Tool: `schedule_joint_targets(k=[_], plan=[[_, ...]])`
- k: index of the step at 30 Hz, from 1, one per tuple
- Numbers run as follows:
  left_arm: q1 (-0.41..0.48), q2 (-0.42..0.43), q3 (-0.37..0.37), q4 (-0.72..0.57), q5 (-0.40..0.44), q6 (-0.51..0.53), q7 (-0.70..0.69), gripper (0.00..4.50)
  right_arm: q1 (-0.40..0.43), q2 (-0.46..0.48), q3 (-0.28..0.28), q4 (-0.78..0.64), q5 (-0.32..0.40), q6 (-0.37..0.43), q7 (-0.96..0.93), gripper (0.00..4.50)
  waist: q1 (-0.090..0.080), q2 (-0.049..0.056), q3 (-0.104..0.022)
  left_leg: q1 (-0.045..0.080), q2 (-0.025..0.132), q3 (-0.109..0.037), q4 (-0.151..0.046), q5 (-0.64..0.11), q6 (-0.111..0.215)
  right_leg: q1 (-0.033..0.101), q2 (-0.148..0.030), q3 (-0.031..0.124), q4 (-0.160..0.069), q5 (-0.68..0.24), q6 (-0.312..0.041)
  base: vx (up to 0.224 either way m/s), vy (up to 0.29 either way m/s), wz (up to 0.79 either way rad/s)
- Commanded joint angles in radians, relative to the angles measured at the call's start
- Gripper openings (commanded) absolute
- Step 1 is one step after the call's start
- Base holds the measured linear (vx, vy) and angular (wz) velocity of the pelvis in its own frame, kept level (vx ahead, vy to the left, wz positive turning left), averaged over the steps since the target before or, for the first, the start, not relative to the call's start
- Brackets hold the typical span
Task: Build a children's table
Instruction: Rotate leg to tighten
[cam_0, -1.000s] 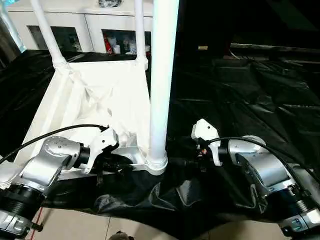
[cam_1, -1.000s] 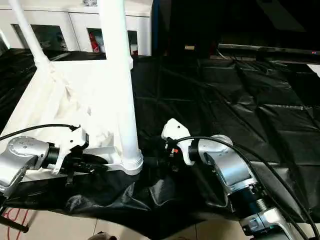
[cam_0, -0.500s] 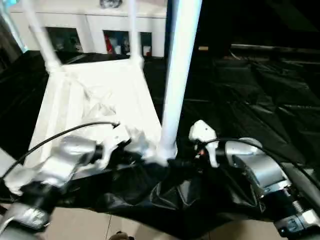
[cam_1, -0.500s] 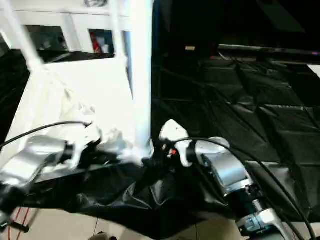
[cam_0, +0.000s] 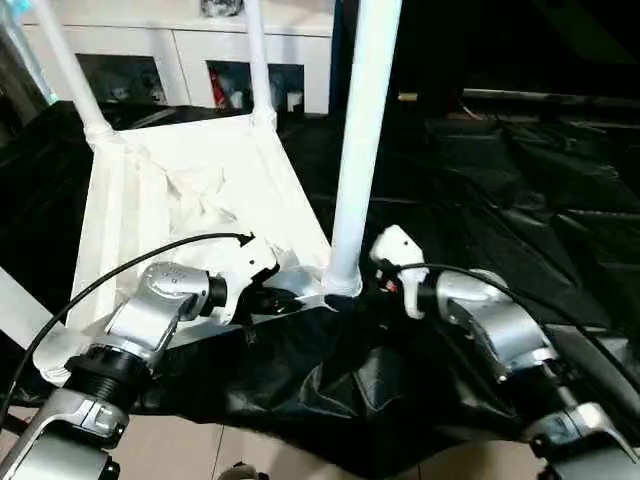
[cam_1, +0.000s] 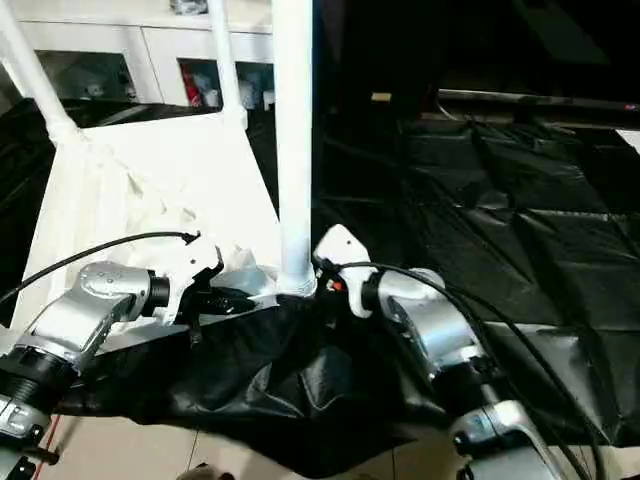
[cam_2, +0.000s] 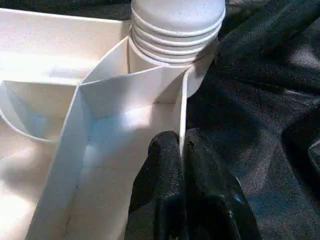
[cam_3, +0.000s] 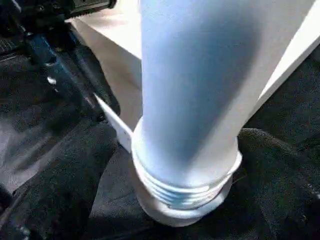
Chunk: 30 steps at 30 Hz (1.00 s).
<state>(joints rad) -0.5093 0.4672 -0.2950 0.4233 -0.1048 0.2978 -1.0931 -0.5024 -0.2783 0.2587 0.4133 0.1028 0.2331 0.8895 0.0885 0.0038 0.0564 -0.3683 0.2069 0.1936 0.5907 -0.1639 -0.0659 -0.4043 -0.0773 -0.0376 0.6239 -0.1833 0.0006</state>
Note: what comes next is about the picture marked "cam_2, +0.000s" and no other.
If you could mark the white plastic table top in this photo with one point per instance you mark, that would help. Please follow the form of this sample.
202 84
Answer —
75 125

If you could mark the black work mat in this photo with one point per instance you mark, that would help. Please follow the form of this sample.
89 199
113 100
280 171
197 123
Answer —
270 150

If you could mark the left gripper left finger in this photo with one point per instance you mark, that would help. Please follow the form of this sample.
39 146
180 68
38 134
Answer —
160 200

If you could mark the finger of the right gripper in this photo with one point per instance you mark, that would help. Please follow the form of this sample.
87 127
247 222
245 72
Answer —
255 30

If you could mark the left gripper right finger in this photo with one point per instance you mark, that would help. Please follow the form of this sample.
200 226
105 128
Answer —
215 210

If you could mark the white plastic table leg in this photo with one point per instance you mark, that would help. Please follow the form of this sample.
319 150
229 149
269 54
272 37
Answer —
177 25

